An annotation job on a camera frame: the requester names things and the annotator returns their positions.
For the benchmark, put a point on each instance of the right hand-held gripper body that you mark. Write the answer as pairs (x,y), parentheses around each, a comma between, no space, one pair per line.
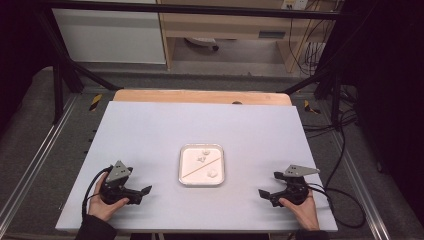
(295,190)

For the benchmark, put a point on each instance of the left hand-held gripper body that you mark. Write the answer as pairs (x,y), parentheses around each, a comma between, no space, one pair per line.
(115,191)

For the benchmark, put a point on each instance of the white square tray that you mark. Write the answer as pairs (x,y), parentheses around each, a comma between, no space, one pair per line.
(193,175)

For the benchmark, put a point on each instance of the person's left hand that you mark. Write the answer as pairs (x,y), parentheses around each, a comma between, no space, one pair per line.
(101,210)

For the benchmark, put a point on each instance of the person's right hand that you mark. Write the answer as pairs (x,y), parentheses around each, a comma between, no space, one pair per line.
(307,213)

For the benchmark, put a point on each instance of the yellow black tape marker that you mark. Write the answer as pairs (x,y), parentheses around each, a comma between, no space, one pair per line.
(95,102)
(310,107)

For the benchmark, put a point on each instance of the wooden table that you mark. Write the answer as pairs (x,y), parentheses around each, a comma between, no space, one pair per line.
(200,97)

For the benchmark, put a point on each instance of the black metal stand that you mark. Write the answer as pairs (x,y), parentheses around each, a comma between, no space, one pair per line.
(328,81)
(61,76)

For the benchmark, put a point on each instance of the dark curtain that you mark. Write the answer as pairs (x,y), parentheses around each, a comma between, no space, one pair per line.
(390,100)
(18,56)

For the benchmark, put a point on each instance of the white cabinet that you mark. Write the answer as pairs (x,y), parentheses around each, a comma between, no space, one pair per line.
(110,36)

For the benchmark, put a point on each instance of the office chair base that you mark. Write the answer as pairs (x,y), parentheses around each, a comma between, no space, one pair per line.
(201,41)

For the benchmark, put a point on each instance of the light wooden desk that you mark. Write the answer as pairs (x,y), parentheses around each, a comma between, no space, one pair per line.
(226,25)

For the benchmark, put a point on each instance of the black metal crossbar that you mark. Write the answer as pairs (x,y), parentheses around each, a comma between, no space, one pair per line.
(186,9)

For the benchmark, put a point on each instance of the aluminium rail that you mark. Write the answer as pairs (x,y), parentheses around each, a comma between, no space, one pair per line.
(36,156)
(358,180)

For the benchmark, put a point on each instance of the white wall socket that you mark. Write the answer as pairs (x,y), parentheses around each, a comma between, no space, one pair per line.
(294,4)

